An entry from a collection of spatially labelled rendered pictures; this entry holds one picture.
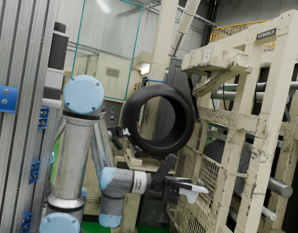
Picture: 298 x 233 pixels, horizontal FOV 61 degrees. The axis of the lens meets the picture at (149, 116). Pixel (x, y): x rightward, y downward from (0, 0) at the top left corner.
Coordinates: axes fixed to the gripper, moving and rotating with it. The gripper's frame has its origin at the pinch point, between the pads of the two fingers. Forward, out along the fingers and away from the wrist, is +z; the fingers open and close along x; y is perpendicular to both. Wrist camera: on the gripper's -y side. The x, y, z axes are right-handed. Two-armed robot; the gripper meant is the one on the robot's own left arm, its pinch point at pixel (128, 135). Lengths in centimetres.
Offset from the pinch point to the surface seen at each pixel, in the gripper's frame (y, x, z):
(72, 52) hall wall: 356, 705, 511
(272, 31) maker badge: 50, -101, 39
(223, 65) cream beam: 36, -69, 30
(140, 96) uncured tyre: 26.7, -11.7, 6.6
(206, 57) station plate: 45, -60, 27
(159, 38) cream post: 79, -11, 48
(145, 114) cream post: 14.7, 11.9, 38.9
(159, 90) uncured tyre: 29.0, -22.5, 16.9
